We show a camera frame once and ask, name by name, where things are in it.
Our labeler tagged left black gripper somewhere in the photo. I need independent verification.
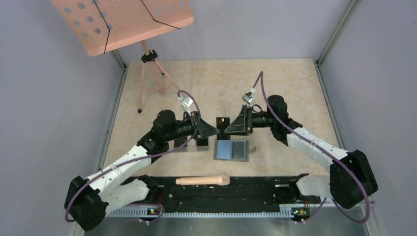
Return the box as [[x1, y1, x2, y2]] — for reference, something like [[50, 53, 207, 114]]
[[165, 111, 220, 142]]

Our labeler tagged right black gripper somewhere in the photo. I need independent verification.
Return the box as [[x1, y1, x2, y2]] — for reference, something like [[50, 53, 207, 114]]
[[225, 104, 276, 136]]

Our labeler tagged grey leather card holder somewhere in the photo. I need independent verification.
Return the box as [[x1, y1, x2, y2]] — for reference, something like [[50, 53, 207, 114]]
[[213, 140, 257, 162]]

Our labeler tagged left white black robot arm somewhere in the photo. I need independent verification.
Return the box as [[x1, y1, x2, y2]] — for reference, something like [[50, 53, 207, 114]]
[[64, 110, 220, 231]]

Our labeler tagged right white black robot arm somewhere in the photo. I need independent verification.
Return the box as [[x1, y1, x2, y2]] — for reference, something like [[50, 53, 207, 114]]
[[225, 95, 378, 209]]

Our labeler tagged blue card in holder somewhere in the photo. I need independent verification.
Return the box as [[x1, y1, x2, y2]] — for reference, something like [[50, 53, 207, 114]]
[[216, 140, 233, 160]]

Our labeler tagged pink toy microphone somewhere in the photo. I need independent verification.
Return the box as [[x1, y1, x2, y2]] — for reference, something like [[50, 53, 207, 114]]
[[175, 175, 231, 186]]

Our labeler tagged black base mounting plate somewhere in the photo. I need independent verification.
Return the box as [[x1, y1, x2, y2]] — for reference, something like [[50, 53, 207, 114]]
[[137, 175, 322, 213]]

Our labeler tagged pink perforated music stand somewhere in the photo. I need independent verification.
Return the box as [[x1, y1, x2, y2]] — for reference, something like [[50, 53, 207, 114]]
[[51, 0, 194, 113]]

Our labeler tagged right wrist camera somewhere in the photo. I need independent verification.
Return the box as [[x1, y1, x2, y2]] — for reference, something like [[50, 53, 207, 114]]
[[242, 92, 255, 107]]

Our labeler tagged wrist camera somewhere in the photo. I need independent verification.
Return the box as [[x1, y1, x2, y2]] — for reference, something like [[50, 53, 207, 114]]
[[242, 92, 255, 107], [178, 96, 193, 115]]

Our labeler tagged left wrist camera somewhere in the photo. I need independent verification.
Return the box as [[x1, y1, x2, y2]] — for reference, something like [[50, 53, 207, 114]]
[[178, 96, 193, 115]]

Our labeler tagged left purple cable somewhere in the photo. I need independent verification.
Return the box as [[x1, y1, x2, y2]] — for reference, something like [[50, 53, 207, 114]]
[[64, 90, 201, 225]]

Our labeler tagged aluminium front rail frame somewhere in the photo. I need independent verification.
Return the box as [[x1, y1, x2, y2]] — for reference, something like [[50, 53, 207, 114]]
[[70, 202, 387, 236]]

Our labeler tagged black cord on stand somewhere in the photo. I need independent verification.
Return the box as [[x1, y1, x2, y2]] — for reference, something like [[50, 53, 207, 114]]
[[92, 0, 181, 55]]

